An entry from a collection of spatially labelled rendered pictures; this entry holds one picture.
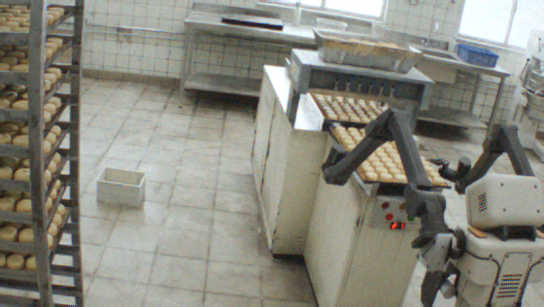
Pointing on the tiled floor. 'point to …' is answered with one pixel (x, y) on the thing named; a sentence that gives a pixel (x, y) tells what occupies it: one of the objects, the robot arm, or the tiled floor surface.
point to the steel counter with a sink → (444, 73)
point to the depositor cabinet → (287, 165)
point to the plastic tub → (120, 187)
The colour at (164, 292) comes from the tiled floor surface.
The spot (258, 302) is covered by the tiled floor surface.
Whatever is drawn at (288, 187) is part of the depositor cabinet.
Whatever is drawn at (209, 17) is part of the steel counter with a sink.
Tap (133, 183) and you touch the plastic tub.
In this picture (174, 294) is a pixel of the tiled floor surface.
